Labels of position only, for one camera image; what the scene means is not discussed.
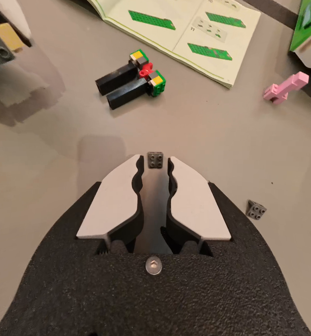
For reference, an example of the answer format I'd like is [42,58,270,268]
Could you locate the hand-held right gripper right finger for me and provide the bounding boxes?
[166,156,232,254]

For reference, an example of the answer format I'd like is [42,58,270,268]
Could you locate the pink brick figure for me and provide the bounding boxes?
[263,71,310,105]

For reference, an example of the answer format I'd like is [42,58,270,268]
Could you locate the small dark grey brick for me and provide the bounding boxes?
[147,151,164,170]
[245,199,267,220]

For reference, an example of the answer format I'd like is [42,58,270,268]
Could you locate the brick instruction booklet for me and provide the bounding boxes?
[87,0,261,89]

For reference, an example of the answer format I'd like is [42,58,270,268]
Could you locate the black green red brick assembly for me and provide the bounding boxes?
[95,49,167,110]

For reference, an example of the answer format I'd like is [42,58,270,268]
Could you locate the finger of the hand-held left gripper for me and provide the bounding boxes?
[0,63,49,107]
[0,0,32,48]

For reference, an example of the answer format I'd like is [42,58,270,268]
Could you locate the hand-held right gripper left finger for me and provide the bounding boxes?
[76,154,145,254]

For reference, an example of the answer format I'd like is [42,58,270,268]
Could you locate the green cardboard toy box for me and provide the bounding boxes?
[289,0,311,75]

